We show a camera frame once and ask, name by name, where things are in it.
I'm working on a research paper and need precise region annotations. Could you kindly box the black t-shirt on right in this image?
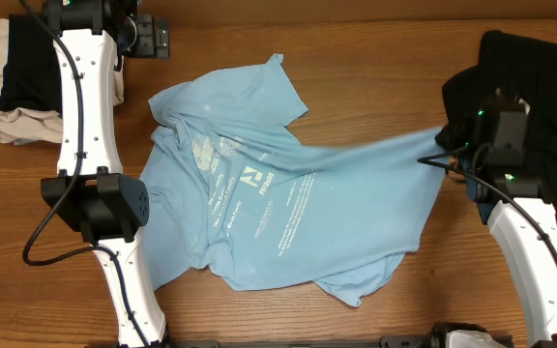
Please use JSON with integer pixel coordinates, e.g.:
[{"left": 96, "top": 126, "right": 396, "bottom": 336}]
[{"left": 435, "top": 30, "right": 557, "bottom": 219}]

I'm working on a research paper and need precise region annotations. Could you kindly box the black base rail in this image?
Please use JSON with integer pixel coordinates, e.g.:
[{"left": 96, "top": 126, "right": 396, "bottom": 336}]
[{"left": 84, "top": 322, "right": 515, "bottom": 348}]

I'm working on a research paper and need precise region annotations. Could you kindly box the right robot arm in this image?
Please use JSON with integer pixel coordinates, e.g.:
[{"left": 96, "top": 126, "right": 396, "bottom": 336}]
[{"left": 439, "top": 96, "right": 557, "bottom": 347}]

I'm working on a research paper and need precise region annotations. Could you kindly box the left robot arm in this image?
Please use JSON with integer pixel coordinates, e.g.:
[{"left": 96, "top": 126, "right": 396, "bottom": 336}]
[{"left": 38, "top": 0, "right": 171, "bottom": 347}]

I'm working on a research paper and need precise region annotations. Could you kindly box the light blue printed t-shirt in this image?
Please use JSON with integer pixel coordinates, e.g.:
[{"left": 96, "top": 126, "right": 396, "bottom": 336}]
[{"left": 141, "top": 54, "right": 443, "bottom": 306}]

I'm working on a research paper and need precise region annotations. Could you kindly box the folded beige garment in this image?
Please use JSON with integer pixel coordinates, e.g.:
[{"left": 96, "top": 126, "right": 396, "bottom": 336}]
[{"left": 0, "top": 17, "right": 126, "bottom": 146}]

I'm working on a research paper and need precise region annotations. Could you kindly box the folded black garment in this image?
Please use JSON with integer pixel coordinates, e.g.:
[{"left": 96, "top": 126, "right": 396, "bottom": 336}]
[{"left": 0, "top": 14, "right": 62, "bottom": 113}]

